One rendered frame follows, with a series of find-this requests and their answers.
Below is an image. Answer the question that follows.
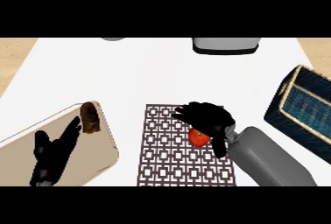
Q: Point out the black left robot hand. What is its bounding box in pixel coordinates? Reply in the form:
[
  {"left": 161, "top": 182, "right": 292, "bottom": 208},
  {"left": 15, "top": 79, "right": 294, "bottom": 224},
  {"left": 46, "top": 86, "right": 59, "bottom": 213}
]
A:
[{"left": 28, "top": 115, "right": 83, "bottom": 187}]

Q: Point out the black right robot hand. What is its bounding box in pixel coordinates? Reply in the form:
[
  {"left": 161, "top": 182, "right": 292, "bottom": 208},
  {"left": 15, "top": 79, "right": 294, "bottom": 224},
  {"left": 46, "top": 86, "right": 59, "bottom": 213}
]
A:
[{"left": 170, "top": 101, "right": 236, "bottom": 159}]

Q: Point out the red tomato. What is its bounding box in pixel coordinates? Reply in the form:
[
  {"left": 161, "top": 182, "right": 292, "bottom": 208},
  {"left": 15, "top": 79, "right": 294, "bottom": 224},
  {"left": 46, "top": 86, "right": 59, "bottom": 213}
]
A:
[{"left": 187, "top": 128, "right": 213, "bottom": 148}]

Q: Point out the brown patterned placemat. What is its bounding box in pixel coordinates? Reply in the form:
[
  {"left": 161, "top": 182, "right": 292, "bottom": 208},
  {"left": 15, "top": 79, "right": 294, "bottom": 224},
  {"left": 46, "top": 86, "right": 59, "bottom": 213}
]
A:
[{"left": 136, "top": 103, "right": 238, "bottom": 187}]

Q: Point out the dark blue wicker basket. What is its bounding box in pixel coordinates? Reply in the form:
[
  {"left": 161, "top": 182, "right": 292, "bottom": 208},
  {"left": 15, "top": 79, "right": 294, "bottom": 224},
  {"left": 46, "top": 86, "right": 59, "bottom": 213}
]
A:
[{"left": 263, "top": 64, "right": 331, "bottom": 165}]

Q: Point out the beige cutting board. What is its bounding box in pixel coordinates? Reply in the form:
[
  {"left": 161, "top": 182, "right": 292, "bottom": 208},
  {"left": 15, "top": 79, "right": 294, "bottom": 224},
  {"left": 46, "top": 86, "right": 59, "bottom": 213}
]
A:
[{"left": 0, "top": 100, "right": 120, "bottom": 187}]

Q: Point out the brown bread piece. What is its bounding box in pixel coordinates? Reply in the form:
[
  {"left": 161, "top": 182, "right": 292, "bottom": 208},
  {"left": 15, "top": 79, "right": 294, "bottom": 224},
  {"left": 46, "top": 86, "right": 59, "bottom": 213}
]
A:
[{"left": 78, "top": 101, "right": 102, "bottom": 135}]

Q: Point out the grey appliance with black base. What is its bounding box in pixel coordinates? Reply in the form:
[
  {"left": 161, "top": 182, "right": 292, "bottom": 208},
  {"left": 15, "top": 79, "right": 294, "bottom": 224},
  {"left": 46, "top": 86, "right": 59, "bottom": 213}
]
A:
[{"left": 190, "top": 38, "right": 261, "bottom": 56}]

